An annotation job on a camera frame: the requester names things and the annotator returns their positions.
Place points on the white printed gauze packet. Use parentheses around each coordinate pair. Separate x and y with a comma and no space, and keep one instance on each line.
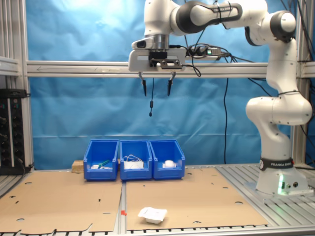
(152,213)

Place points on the grey power strip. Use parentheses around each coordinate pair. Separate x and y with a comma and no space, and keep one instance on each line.
(212,52)

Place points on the horizontal aluminium beam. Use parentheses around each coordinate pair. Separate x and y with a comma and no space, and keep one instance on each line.
(73,69)

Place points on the stack of pale face masks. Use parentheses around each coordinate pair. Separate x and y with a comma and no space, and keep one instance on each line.
(133,165)

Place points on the blue plastic bin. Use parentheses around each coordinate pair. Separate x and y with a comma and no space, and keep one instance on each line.
(167,173)
(99,174)
(135,174)

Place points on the green plastic tube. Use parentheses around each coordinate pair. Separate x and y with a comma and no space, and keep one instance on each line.
(104,164)

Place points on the narrow white printed box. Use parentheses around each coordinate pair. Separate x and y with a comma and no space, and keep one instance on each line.
(94,167)

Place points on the chipboard wood block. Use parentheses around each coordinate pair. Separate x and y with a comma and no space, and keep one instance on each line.
(78,167)

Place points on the brown cardboard sheet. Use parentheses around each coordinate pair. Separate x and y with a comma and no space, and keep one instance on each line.
(61,201)
(187,201)

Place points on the black equipment rack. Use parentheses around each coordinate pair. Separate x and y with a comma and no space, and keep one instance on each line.
(11,132)

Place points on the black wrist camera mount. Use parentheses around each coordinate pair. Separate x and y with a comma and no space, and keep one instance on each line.
(167,62)

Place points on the aluminium frame post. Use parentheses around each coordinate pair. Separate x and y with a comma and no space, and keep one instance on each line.
(17,29)
(304,73)

